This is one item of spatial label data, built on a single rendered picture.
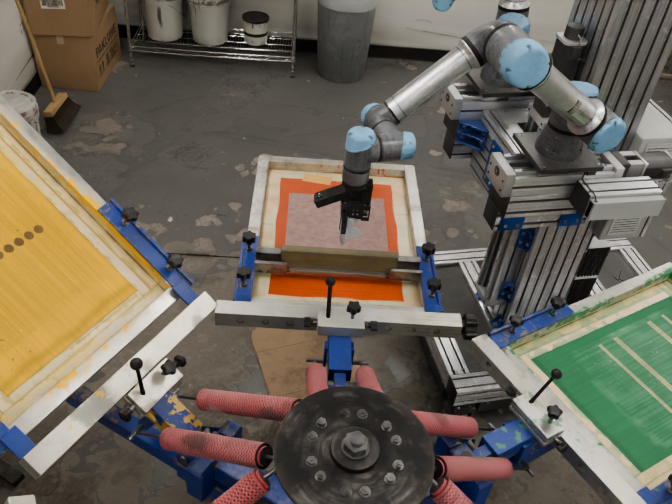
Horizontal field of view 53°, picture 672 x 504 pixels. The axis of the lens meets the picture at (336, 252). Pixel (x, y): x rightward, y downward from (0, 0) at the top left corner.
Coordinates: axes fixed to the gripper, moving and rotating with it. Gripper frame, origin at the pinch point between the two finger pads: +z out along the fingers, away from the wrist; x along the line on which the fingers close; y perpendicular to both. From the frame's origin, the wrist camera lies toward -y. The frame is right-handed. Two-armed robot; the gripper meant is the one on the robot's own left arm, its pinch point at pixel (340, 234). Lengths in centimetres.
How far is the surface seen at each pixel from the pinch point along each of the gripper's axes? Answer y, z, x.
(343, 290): 2.5, 16.9, -6.0
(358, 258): 6.2, 7.7, -1.2
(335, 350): -0.8, 8.4, -37.5
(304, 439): -9, -18, -83
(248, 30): -59, 84, 336
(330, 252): -2.4, 6.5, -0.7
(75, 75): -172, 102, 277
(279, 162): -21, 14, 57
